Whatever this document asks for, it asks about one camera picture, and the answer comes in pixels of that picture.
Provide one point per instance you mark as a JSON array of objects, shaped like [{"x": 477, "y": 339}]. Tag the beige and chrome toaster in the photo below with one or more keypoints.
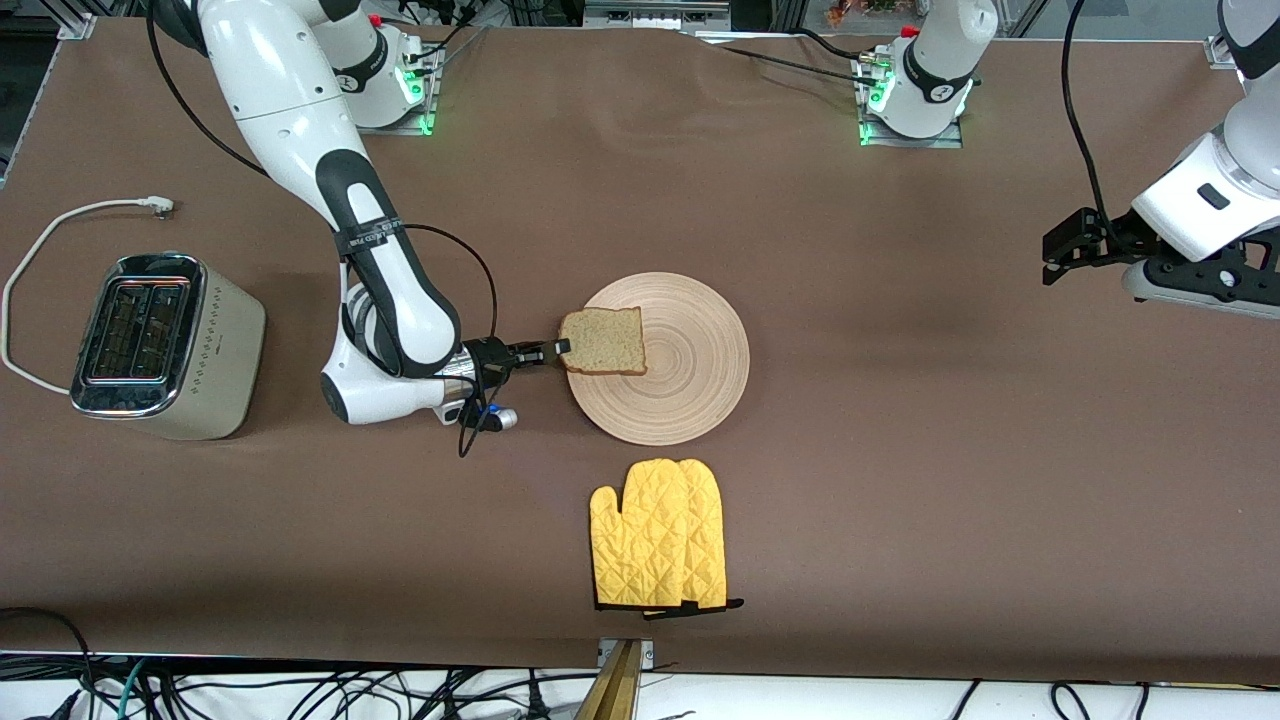
[{"x": 215, "y": 350}]

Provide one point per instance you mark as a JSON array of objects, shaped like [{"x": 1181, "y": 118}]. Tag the brown table cover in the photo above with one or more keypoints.
[{"x": 900, "y": 520}]

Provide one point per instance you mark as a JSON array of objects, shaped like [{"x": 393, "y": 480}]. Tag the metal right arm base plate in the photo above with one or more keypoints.
[{"x": 400, "y": 125}]

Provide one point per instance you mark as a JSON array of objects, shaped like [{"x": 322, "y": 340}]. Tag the yellow quilted oven mitt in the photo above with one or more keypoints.
[
  {"x": 640, "y": 540},
  {"x": 708, "y": 540}
]

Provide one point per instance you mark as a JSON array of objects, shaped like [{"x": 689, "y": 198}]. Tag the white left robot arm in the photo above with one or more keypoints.
[{"x": 1200, "y": 200}]

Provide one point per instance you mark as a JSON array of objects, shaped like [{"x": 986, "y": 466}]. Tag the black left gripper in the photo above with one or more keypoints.
[{"x": 1113, "y": 241}]

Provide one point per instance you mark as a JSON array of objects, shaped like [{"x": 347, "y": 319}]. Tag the brown-crusted bread slice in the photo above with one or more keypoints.
[{"x": 605, "y": 342}]

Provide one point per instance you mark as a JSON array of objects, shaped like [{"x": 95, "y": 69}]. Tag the round wooden plate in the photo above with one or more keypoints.
[{"x": 690, "y": 380}]

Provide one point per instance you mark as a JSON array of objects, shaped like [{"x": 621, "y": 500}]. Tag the wooden bar at table edge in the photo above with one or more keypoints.
[{"x": 612, "y": 690}]

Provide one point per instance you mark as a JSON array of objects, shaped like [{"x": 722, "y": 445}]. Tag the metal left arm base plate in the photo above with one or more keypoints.
[{"x": 945, "y": 138}]

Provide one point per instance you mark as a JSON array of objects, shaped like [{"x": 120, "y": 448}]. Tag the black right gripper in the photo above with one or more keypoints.
[{"x": 492, "y": 356}]

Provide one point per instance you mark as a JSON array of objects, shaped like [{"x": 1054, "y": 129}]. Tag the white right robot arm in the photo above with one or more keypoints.
[{"x": 290, "y": 110}]

